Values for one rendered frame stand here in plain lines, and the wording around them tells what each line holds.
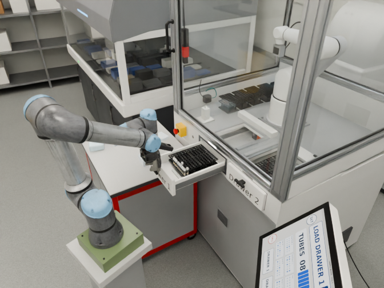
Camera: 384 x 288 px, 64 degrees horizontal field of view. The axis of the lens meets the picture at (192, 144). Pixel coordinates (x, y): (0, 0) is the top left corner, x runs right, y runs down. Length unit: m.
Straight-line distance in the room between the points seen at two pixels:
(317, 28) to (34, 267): 2.29
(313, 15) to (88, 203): 1.05
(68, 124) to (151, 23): 1.29
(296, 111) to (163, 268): 1.54
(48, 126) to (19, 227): 1.89
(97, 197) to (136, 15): 1.28
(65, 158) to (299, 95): 0.91
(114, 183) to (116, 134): 0.68
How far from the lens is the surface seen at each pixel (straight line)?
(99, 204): 1.30
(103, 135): 1.16
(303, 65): 1.14
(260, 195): 1.52
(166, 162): 1.81
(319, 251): 1.03
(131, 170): 1.90
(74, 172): 1.33
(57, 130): 1.09
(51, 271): 2.52
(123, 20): 2.15
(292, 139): 1.26
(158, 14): 2.24
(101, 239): 1.41
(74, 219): 2.79
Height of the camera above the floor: 1.93
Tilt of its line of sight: 34 degrees down
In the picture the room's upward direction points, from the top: straight up
